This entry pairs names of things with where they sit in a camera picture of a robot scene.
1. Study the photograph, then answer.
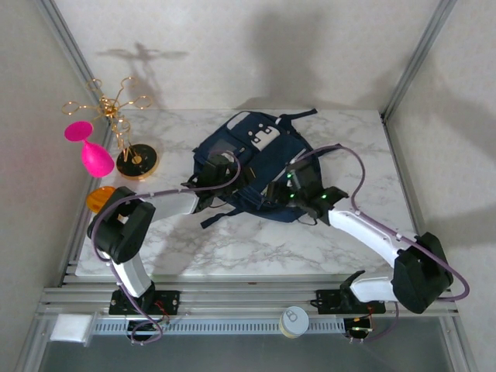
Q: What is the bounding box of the navy blue backpack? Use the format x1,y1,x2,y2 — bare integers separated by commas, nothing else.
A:
192,108,323,229

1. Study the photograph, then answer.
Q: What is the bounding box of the pink plastic goblet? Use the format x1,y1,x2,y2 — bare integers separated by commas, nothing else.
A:
63,120,115,179

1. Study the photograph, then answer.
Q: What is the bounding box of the orange plastic dish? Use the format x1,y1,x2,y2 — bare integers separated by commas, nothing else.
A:
85,186,117,213

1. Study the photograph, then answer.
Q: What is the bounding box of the tin can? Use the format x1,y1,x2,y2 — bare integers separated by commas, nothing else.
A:
279,305,310,339

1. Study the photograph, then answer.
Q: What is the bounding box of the black controller board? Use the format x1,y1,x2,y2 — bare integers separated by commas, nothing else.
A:
343,316,376,341
126,319,167,345

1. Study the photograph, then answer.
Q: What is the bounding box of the white foam block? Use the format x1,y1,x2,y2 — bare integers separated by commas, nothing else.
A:
49,314,94,344

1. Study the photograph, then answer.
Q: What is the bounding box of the gold wire glass rack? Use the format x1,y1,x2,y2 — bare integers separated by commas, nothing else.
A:
61,76,160,180

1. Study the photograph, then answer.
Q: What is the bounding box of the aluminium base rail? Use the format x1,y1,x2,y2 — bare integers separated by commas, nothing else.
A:
34,284,462,321

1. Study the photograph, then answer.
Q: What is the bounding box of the grey slotted cable duct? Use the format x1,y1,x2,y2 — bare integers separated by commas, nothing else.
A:
92,317,346,336

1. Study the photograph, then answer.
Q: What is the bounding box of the aluminium frame post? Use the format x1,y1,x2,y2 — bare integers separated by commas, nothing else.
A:
33,0,117,136
379,0,459,121

